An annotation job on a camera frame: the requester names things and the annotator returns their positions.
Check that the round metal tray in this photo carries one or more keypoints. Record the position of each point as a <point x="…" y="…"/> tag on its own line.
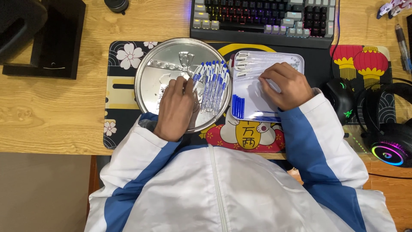
<point x="154" y="74"/>

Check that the bunch of blue pen refills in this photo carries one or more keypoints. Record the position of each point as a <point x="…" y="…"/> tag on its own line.
<point x="265" y="117"/>

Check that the grey and blue marker pen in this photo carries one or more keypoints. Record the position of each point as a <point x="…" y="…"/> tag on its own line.
<point x="403" y="46"/>

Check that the single blue pen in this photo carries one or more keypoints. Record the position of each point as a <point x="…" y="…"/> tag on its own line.
<point x="197" y="74"/>

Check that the black round knob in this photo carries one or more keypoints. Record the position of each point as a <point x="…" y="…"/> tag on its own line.
<point x="116" y="5"/>

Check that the person's right fingers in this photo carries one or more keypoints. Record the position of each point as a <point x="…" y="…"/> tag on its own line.
<point x="272" y="75"/>

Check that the white rectangular tray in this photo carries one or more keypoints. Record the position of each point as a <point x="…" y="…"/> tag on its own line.
<point x="251" y="93"/>

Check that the white toy figure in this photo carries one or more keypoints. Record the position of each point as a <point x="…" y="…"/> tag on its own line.
<point x="393" y="7"/>

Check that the black monitor stand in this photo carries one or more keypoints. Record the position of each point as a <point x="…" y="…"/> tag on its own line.
<point x="48" y="38"/>

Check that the person's left hand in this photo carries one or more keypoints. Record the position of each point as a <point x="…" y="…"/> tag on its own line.
<point x="175" y="111"/>

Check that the black lit headphones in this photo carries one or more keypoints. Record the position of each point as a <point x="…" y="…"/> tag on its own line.
<point x="386" y="145"/>

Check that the row of white pen clips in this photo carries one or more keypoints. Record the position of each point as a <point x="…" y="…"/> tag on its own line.
<point x="243" y="64"/>

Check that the patterned desk mat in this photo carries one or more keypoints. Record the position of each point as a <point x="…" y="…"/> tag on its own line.
<point x="122" y="96"/>

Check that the black computer mouse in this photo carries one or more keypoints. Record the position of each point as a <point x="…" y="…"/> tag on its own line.
<point x="339" y="100"/>

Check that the person's right hand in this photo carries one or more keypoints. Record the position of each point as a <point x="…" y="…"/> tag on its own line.
<point x="291" y="87"/>

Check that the white and blue jacket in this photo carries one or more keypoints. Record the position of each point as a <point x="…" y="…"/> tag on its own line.
<point x="225" y="193"/>

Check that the person's left fingers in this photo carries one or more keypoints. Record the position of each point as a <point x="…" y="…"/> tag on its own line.
<point x="180" y="86"/>

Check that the bunch of clear pen barrels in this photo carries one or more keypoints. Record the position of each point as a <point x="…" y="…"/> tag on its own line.
<point x="273" y="59"/>

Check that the backlit mechanical keyboard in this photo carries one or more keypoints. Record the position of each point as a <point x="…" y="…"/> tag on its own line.
<point x="257" y="19"/>

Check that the row of blue pen caps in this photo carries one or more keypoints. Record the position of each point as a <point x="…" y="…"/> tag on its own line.
<point x="238" y="107"/>

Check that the pile of blue capped pens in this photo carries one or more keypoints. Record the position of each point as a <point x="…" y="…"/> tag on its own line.
<point x="215" y="87"/>

